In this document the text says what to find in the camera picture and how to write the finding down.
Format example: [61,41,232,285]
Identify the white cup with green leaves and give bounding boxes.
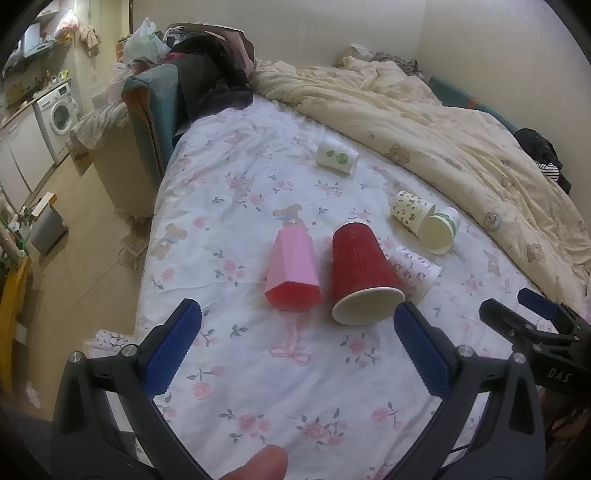
[419,207,460,255]

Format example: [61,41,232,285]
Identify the white cup with pink pattern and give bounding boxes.
[390,246,442,304]

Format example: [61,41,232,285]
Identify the red ribbed paper cup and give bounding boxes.
[332,222,406,326]

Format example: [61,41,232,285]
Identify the white cup with animal print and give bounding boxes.
[391,190,436,236]

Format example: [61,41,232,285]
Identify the pink faceted plastic cup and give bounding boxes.
[264,226,322,312]

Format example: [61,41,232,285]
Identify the white cup with green circles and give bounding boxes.
[315,137,360,175]

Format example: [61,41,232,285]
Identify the person's thumb at bottom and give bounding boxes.
[221,445,288,480]

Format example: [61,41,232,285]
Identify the cream bear-print duvet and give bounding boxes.
[249,57,590,309]

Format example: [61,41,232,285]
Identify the yellow chair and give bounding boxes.
[0,255,31,393]

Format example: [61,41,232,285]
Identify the grey trash bin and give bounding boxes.
[29,201,68,255]

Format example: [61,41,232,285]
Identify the white floral bed sheet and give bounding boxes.
[136,97,529,479]

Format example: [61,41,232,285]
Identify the white washing machine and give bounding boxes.
[33,80,79,165]

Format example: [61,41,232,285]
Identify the teal armchair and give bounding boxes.
[121,63,181,188]

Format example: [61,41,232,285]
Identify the dark clothes pile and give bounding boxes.
[163,22,254,140]

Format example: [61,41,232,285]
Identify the white plastic bag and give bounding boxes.
[122,17,170,64]

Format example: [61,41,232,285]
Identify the dark clothes by wall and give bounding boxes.
[514,128,572,195]

